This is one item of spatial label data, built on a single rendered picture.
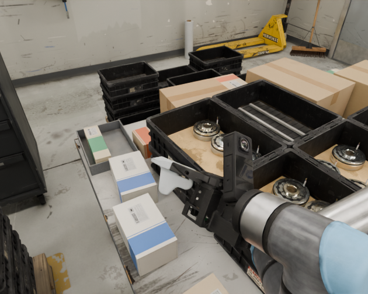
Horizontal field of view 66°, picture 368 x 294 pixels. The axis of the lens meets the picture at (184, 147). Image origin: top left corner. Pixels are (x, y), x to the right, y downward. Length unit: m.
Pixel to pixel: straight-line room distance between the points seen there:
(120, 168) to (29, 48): 2.83
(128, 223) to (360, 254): 0.66
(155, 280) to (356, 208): 0.56
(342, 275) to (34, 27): 3.56
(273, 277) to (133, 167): 0.70
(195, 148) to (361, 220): 0.66
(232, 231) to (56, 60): 3.50
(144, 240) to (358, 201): 0.54
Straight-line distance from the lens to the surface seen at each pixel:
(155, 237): 0.83
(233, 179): 0.43
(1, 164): 1.86
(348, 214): 0.51
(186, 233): 0.94
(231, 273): 0.88
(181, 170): 0.46
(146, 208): 0.89
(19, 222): 2.11
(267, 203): 0.38
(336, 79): 1.55
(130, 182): 0.98
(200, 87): 1.39
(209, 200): 0.44
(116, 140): 1.32
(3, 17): 3.64
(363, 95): 1.58
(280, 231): 0.36
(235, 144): 0.45
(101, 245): 1.81
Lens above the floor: 1.47
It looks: 38 degrees down
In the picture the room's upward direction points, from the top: straight up
